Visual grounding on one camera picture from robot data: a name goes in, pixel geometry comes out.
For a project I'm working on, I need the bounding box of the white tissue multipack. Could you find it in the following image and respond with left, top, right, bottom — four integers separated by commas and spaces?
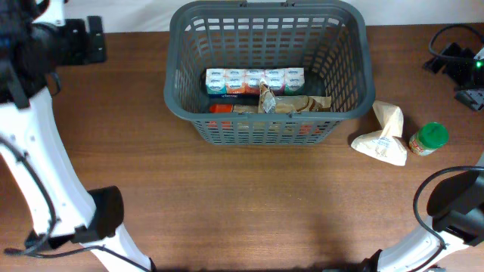
205, 67, 306, 97

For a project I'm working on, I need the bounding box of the grey plastic shopping basket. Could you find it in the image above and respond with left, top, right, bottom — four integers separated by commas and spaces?
164, 1, 375, 145

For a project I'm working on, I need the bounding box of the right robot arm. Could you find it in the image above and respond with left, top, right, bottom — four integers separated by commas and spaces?
355, 165, 483, 271

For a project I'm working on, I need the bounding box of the brown snack bag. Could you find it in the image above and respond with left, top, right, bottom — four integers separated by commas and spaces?
258, 79, 332, 114

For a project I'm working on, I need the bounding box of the green lidded spice jar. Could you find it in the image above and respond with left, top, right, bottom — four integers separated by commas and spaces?
408, 122, 449, 156

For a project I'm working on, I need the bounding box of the spaghetti packet with orange ends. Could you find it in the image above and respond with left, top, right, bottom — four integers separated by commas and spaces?
209, 104, 309, 134

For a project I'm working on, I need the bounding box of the beige paper flour bag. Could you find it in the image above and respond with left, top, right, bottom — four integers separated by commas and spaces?
351, 100, 408, 166

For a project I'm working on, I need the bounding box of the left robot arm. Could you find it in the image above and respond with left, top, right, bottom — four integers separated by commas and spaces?
1, 0, 155, 271

